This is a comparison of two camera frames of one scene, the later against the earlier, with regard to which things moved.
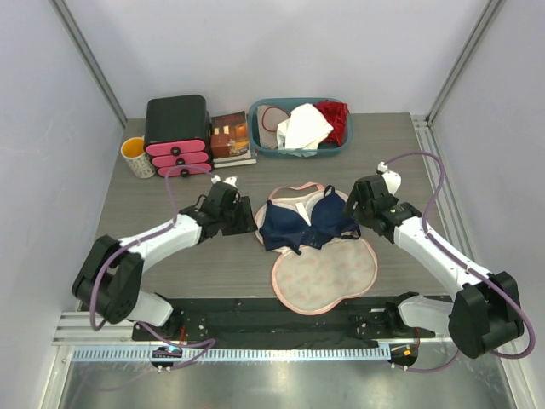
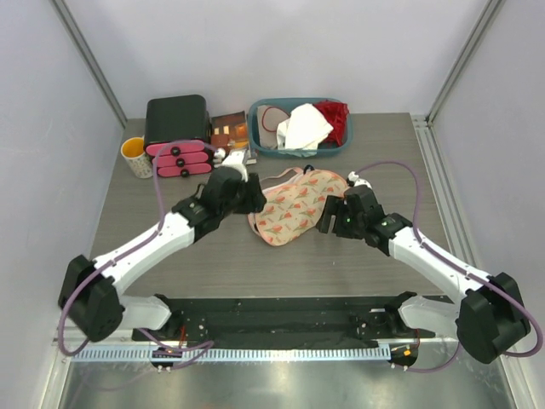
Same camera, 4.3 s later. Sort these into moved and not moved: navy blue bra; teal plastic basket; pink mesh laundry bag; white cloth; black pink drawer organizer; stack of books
Moved: pink mesh laundry bag; navy blue bra
Not moved: teal plastic basket; stack of books; black pink drawer organizer; white cloth
